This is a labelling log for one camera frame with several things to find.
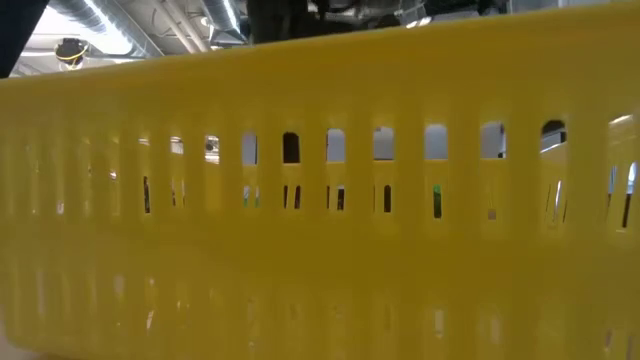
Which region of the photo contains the yellow plastic basket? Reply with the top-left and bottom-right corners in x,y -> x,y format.
0,2 -> 640,360

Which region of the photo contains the black ceiling dome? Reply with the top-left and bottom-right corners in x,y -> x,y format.
53,37 -> 91,69

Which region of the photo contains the large ribbed silver duct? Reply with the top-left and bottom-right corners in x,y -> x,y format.
47,0 -> 166,60

